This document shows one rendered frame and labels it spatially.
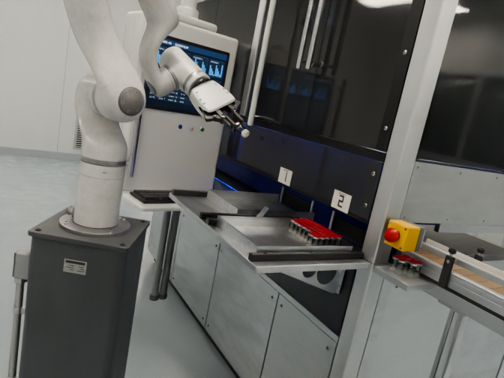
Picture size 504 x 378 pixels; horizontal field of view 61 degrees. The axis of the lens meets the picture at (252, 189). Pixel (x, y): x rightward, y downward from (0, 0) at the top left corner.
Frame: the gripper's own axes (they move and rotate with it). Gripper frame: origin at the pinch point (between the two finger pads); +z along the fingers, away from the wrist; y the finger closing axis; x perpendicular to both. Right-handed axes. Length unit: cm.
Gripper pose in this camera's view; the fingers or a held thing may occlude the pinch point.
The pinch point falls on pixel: (234, 121)
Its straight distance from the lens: 120.4
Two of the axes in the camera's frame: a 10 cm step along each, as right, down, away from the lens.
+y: -7.6, 4.7, -4.5
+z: 6.4, 6.8, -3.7
